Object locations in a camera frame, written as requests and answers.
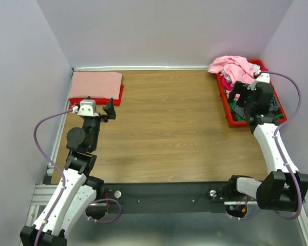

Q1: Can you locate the light pink t-shirt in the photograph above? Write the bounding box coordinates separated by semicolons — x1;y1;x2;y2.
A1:
208;55;259;85

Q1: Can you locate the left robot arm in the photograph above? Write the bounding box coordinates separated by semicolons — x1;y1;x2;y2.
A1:
20;97;122;245

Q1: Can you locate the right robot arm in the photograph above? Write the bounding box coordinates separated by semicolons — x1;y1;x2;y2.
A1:
226;81;308;213

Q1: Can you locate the folded red t-shirt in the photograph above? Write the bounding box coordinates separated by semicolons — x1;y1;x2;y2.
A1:
69;84;125;107

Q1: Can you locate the green garment in bin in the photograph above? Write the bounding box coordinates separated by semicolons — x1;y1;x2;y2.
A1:
229;100;283;121

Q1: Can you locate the folded pink t-shirt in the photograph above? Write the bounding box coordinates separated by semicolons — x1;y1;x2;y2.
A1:
69;71;122;99

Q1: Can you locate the magenta garment in bin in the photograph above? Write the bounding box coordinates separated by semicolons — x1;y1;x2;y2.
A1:
220;74;233;91

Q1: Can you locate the red plastic bin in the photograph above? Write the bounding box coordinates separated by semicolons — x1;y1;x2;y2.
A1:
208;56;287;128

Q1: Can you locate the grey garment in bin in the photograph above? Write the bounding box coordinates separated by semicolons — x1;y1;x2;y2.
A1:
269;95;280;114

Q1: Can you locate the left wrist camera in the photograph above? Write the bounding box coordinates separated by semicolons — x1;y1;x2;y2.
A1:
71;99;99;117

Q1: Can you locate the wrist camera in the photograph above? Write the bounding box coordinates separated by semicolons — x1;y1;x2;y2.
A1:
247;70;271;91
71;99;99;117

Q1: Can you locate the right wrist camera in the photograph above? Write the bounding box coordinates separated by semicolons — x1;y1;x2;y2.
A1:
247;70;271;91

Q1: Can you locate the aluminium frame rail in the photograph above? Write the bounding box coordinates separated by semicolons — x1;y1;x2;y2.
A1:
20;99;70;246

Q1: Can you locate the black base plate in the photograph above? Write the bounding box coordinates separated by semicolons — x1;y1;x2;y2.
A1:
104;181;244;215

